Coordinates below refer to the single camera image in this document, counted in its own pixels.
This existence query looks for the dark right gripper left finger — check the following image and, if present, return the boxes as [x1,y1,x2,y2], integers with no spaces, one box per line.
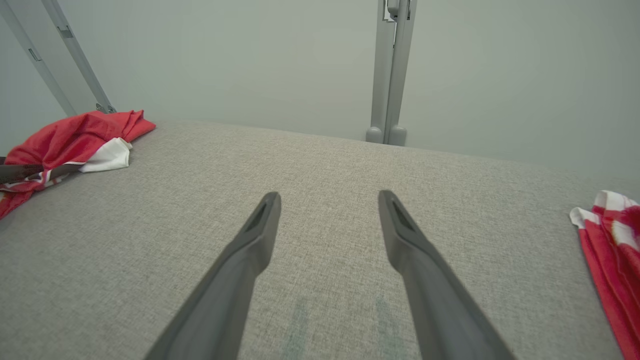
[145,191,282,360]

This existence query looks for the red Bulls 23 jersey shirt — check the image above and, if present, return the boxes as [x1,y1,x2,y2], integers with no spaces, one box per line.
[0,110,157,221]

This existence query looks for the slim grey frame bar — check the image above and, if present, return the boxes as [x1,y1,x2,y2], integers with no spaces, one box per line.
[42,0,117,114]
[0,0,78,117]

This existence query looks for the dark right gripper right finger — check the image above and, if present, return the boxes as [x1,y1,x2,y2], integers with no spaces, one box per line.
[378,190,516,360]

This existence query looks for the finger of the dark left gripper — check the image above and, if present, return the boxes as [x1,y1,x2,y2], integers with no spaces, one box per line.
[0,164,83,185]

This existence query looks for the red shorts with white stripes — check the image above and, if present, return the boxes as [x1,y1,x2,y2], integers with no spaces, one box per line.
[570,190,640,360]

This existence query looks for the grey round-foot partition post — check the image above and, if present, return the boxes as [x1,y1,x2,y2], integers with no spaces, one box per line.
[384,0,418,147]
[366,0,398,144]

